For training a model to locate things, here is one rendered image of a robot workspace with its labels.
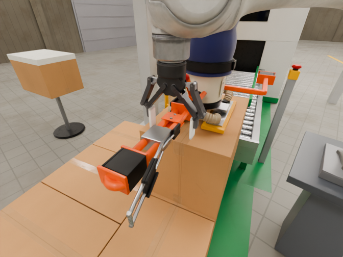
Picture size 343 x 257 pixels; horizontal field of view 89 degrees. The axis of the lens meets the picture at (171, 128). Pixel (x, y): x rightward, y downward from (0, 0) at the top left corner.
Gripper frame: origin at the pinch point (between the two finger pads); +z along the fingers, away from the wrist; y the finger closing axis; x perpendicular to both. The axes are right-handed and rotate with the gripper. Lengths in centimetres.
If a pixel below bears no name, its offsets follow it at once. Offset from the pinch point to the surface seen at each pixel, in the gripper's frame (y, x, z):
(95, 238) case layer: 27, 21, 53
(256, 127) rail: -29, -99, 48
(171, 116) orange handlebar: 2.0, -3.8, -2.1
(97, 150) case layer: 72, -24, 53
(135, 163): -1.3, 20.1, -3.1
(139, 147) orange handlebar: 2.4, 13.4, -1.4
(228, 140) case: -15.8, -20.8, 13.2
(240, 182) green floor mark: -30, -92, 108
